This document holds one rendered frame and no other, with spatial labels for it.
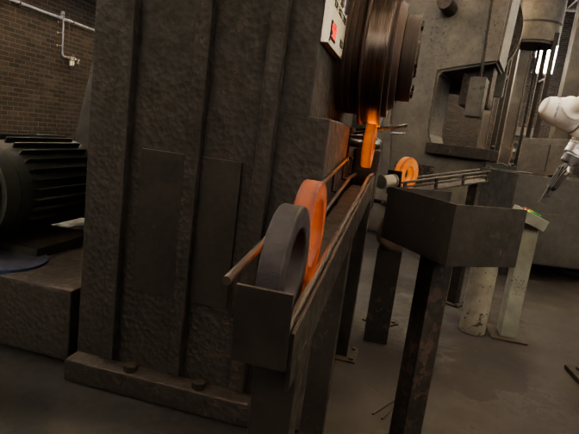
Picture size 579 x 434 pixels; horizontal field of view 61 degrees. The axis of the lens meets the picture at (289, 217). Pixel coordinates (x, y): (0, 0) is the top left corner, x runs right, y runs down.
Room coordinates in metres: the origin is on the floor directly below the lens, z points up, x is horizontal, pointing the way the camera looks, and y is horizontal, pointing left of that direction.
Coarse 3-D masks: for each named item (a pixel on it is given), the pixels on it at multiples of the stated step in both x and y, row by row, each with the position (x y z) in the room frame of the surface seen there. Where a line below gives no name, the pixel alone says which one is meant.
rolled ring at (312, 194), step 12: (312, 180) 0.84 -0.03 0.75; (300, 192) 0.80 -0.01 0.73; (312, 192) 0.80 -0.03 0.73; (324, 192) 0.87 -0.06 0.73; (300, 204) 0.78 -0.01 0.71; (312, 204) 0.78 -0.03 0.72; (324, 204) 0.89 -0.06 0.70; (312, 216) 0.78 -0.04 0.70; (324, 216) 0.91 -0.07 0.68; (312, 228) 0.90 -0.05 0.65; (312, 240) 0.90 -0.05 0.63; (312, 252) 0.88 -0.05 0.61; (312, 264) 0.85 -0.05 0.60
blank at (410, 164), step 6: (402, 162) 2.14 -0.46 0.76; (408, 162) 2.16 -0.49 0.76; (414, 162) 2.20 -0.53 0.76; (396, 168) 2.14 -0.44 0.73; (402, 168) 2.13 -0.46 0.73; (408, 168) 2.20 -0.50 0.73; (414, 168) 2.20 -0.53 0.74; (402, 174) 2.14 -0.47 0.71; (408, 174) 2.22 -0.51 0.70; (414, 174) 2.21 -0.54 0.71; (402, 180) 2.14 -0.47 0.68; (408, 180) 2.20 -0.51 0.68
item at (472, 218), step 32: (416, 192) 1.30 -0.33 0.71; (448, 192) 1.34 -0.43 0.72; (384, 224) 1.26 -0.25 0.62; (416, 224) 1.14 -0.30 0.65; (448, 224) 1.04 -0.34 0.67; (480, 224) 1.06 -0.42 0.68; (512, 224) 1.09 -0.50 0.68; (448, 256) 1.03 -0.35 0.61; (480, 256) 1.07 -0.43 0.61; (512, 256) 1.10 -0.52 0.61; (416, 288) 1.22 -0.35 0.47; (416, 320) 1.20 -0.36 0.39; (416, 352) 1.18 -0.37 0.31; (416, 384) 1.18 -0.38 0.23; (416, 416) 1.19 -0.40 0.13
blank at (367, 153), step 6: (366, 126) 1.69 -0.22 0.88; (372, 126) 1.69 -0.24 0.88; (366, 132) 1.67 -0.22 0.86; (372, 132) 1.67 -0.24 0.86; (366, 138) 1.66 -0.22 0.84; (372, 138) 1.66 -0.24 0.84; (366, 144) 1.65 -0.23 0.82; (372, 144) 1.66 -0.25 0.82; (366, 150) 1.65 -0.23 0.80; (372, 150) 1.75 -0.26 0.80; (366, 156) 1.66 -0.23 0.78; (372, 156) 1.75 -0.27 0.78; (366, 162) 1.68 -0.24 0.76
